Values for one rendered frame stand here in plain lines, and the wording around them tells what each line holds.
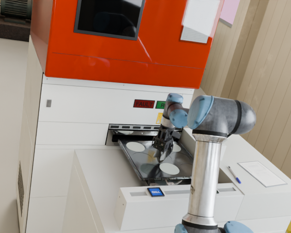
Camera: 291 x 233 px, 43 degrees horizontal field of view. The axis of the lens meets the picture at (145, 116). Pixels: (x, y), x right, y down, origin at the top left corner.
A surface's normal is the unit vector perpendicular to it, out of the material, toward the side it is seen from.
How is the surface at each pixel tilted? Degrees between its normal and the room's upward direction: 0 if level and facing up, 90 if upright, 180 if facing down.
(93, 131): 90
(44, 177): 90
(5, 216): 0
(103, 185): 0
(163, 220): 90
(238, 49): 90
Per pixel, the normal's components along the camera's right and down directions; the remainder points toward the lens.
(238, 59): 0.14, 0.42
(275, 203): 0.35, 0.44
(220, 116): 0.26, 0.00
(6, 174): 0.21, -0.90
